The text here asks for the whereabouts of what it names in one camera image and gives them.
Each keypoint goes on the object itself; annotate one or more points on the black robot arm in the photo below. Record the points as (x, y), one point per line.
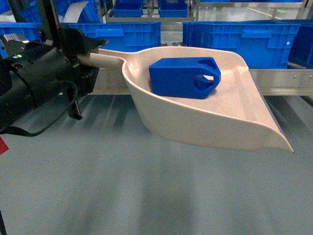
(10, 113)

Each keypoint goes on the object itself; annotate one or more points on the blue bin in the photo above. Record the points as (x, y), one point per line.
(124, 37)
(262, 44)
(172, 8)
(128, 8)

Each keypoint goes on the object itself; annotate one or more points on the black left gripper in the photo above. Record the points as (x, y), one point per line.
(40, 72)

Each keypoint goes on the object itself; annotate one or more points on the steel flow rack shelf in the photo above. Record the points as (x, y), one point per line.
(296, 79)

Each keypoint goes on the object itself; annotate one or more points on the black vertical mast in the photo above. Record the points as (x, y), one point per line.
(50, 22)

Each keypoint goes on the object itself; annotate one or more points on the blue bin left front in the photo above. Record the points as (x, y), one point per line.
(124, 37)

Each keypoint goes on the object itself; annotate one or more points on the beige plastic dustpan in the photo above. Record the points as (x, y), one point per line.
(235, 116)

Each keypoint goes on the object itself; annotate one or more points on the blue plastic part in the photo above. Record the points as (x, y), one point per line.
(186, 77)

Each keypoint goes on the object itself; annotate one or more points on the blue bin left rear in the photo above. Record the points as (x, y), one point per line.
(128, 8)

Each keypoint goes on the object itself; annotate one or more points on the blue bin right front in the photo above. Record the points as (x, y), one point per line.
(262, 44)

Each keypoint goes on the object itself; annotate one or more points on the blue bin right rear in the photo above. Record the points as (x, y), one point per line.
(172, 8)

